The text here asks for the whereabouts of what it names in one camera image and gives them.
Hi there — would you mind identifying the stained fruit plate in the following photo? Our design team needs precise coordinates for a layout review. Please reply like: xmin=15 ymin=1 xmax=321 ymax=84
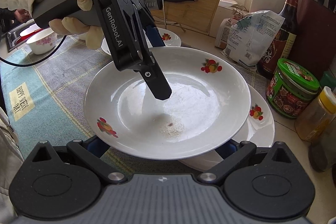
xmin=180 ymin=86 xmax=275 ymax=172

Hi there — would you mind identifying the large fruit plate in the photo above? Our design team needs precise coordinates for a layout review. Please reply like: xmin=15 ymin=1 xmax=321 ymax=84
xmin=84 ymin=47 xmax=251 ymax=160

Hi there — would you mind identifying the white bowl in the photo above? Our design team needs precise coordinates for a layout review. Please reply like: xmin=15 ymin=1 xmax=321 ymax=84
xmin=26 ymin=28 xmax=58 ymax=55

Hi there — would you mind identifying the steel kitchen sink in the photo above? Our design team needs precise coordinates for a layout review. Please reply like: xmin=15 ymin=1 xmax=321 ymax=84
xmin=5 ymin=19 xmax=35 ymax=52

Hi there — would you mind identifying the clipped red white bag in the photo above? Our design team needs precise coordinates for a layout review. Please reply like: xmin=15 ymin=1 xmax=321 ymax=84
xmin=215 ymin=5 xmax=248 ymax=50

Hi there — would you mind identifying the grey blue checked towel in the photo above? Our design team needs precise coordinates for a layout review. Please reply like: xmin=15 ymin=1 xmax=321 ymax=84
xmin=1 ymin=36 xmax=267 ymax=176

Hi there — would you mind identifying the green lid sauce jar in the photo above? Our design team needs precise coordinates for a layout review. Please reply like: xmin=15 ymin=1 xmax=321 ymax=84
xmin=266 ymin=58 xmax=320 ymax=119

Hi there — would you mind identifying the yellow cap spice jar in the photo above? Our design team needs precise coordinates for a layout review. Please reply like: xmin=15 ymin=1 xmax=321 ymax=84
xmin=294 ymin=86 xmax=335 ymax=143

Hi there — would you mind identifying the white colander basket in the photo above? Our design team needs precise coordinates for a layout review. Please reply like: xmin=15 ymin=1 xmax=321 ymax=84
xmin=20 ymin=24 xmax=40 ymax=37

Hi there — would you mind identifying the clear glass oil bottle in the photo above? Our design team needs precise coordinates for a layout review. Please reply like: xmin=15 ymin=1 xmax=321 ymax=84
xmin=308 ymin=121 xmax=336 ymax=172

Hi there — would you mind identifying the white plastic powder bag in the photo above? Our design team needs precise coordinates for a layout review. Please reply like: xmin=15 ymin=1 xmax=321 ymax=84
xmin=222 ymin=10 xmax=285 ymax=71

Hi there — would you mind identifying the red wash basin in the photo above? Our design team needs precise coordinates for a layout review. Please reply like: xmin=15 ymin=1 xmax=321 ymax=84
xmin=14 ymin=28 xmax=42 ymax=46

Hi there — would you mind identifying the person at sink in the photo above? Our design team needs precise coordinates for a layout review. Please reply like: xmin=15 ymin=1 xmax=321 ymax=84
xmin=1 ymin=9 xmax=31 ymax=35

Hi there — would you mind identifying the dark soy sauce bottle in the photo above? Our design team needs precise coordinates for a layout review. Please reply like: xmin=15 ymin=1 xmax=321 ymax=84
xmin=257 ymin=0 xmax=298 ymax=79

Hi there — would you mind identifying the green cap small bottle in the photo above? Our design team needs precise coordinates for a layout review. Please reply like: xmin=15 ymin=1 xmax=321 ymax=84
xmin=319 ymin=71 xmax=336 ymax=91

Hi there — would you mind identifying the dark red knife block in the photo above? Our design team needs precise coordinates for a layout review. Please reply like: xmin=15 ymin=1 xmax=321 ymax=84
xmin=289 ymin=0 xmax=335 ymax=79

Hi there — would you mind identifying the metal wire board stand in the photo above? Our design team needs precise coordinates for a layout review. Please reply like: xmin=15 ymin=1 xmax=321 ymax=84
xmin=142 ymin=0 xmax=187 ymax=33

